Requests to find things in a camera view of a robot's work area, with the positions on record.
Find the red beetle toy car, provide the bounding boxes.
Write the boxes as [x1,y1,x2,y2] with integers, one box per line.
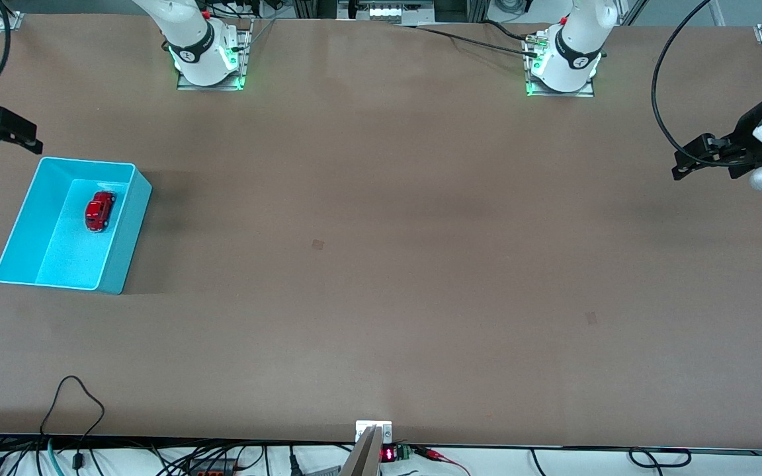
[85,190,117,233]

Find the grey metal bar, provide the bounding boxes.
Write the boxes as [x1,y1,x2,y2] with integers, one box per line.
[340,425,382,476]

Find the black coiled cable loop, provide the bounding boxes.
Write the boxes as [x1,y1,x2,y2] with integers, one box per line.
[629,448,693,469]

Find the red clip lead wires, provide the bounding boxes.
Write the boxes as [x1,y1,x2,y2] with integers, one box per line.
[414,446,471,476]

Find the blue plastic box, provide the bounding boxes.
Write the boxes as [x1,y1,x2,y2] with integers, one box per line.
[0,156,153,296]

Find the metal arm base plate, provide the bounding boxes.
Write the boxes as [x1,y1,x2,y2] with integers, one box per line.
[525,30,595,99]
[177,20,253,91]

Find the black looped cable with ferrite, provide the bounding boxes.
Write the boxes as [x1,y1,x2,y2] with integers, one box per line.
[38,376,105,471]

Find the white LED light fixture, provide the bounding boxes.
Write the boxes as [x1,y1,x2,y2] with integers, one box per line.
[368,3,435,20]

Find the orange power strip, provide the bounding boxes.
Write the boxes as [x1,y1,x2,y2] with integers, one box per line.
[186,459,236,475]

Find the small metal bracket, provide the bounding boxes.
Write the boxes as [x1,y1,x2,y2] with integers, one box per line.
[355,420,393,444]

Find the black cable on table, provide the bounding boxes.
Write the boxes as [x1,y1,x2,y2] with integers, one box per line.
[484,20,532,42]
[398,24,540,57]

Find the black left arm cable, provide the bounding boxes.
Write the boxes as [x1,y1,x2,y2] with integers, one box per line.
[650,0,712,151]

